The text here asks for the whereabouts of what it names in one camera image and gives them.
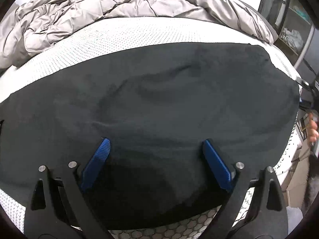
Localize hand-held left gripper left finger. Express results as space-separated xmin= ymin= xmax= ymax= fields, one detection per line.
xmin=24 ymin=137 xmax=112 ymax=239

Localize cardboard box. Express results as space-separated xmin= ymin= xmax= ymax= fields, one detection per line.
xmin=283 ymin=154 xmax=308 ymax=208

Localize grey duvet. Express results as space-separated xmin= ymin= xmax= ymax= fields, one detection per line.
xmin=0 ymin=0 xmax=278 ymax=69

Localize hexagon patterned mattress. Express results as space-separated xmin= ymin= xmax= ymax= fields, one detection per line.
xmin=0 ymin=16 xmax=307 ymax=239

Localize glass door wardrobe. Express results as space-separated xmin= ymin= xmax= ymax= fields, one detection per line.
xmin=258 ymin=0 xmax=319 ymax=80

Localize person's right hand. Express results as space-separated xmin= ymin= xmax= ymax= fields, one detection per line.
xmin=308 ymin=113 xmax=319 ymax=147

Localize black pants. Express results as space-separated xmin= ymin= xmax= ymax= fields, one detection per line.
xmin=0 ymin=41 xmax=301 ymax=231

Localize person's right forearm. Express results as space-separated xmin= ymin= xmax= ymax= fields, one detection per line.
xmin=300 ymin=152 xmax=319 ymax=212

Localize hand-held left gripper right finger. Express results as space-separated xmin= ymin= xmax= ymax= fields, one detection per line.
xmin=202 ymin=139 xmax=287 ymax=239

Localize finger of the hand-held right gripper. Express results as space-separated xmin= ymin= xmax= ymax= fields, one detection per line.
xmin=295 ymin=77 xmax=319 ymax=92
xmin=299 ymin=97 xmax=316 ymax=110

